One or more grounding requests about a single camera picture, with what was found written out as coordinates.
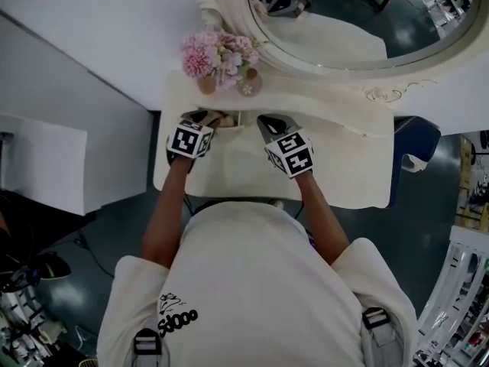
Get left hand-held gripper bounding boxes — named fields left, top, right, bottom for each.
left=166, top=109, right=221, bottom=174

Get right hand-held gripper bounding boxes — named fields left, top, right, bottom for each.
left=256, top=113, right=316, bottom=180

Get person's left forearm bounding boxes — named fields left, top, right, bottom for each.
left=141, top=158, right=198, bottom=270

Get person's right forearm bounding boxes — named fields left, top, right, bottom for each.
left=293, top=172, right=351, bottom=268

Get white vanity dressing table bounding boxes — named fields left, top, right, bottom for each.
left=152, top=67, right=397, bottom=210

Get pink ribbed vase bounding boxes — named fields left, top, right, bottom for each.
left=196, top=75, right=218, bottom=96

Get round pink glass bottle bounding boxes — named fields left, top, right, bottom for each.
left=235, top=68, right=264, bottom=98

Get pink artificial flower bunch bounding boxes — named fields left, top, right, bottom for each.
left=180, top=27, right=263, bottom=91

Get oval white-framed mirror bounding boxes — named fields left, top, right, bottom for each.
left=196, top=0, right=489, bottom=105

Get blue upholstered chair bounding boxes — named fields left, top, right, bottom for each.
left=391, top=115, right=442, bottom=202

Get person's white shirt torso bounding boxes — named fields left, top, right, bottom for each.
left=97, top=200, right=420, bottom=367

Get white shelf cabinet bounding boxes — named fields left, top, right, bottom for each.
left=0, top=112, right=89, bottom=217

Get black floor cable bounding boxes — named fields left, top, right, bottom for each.
left=72, top=231, right=115, bottom=281

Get grey strap with black buckle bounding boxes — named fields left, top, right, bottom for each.
left=132, top=327, right=164, bottom=367
left=361, top=307, right=406, bottom=367

